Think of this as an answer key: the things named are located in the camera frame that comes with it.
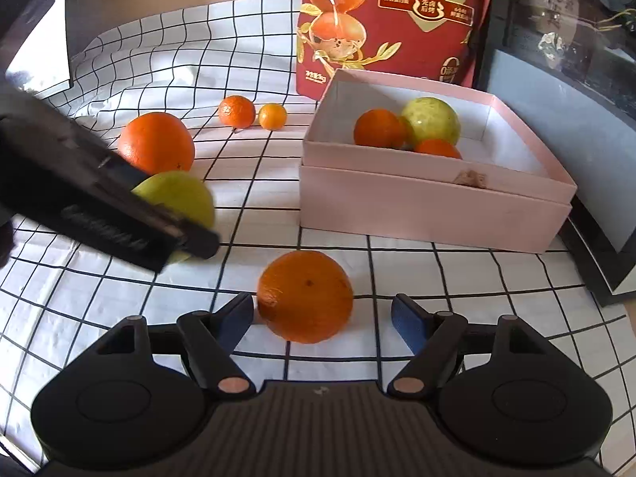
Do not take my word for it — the red snack bag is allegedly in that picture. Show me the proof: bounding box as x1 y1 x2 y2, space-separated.
295 0 491 100

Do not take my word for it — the green guava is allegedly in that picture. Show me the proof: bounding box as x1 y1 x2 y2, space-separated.
132 170 220 271

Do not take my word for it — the small mandarin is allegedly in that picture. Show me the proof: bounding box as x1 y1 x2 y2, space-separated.
218 95 256 129

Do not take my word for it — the small orange inside box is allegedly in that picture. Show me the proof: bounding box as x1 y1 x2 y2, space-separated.
414 138 462 159

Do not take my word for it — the black framed picture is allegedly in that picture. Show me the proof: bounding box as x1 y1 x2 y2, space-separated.
479 0 635 306

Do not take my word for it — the tiny kumquat orange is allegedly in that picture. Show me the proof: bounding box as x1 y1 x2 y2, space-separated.
258 103 288 132

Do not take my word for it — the pink cardboard box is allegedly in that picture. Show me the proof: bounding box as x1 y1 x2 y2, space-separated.
300 70 577 253

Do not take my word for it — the guava inside box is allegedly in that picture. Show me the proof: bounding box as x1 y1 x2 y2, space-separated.
400 97 461 147

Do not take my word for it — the mandarin inside box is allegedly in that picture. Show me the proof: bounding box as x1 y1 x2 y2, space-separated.
353 109 406 149

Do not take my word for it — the large orange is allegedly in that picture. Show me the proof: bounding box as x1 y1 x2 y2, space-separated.
116 112 195 176

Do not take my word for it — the white black grid tablecloth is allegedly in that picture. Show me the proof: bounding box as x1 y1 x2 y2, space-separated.
1 0 635 476

